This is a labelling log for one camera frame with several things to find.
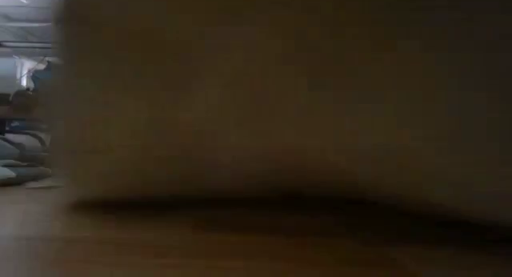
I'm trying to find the ceiling light strip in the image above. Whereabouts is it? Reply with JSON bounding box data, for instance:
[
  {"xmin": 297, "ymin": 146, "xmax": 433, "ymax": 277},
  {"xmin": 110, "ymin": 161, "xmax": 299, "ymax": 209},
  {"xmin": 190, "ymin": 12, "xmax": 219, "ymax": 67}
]
[{"xmin": 0, "ymin": 39, "xmax": 54, "ymax": 50}]

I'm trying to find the orange towel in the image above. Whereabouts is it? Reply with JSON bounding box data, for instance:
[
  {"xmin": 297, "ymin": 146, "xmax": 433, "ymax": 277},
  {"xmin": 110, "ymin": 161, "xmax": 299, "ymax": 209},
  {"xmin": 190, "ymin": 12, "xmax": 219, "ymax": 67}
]
[{"xmin": 50, "ymin": 0, "xmax": 512, "ymax": 230}]

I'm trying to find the dark maroon bag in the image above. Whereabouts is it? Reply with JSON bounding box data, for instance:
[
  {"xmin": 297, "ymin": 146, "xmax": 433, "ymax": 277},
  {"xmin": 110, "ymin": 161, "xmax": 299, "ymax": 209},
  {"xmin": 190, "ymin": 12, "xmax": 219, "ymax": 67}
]
[{"xmin": 10, "ymin": 88, "xmax": 41, "ymax": 114}]

